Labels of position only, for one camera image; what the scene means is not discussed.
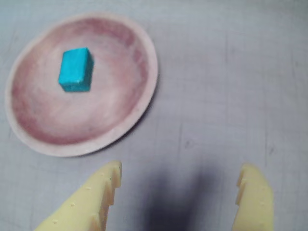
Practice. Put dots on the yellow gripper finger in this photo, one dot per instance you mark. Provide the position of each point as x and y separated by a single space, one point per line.
257 207
89 204

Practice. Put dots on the blue block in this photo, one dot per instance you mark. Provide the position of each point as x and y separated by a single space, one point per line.
74 69

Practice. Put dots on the pink round plate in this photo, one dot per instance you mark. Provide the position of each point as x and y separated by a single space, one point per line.
108 101

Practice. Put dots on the gridded paper mat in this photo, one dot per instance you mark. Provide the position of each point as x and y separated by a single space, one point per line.
216 72

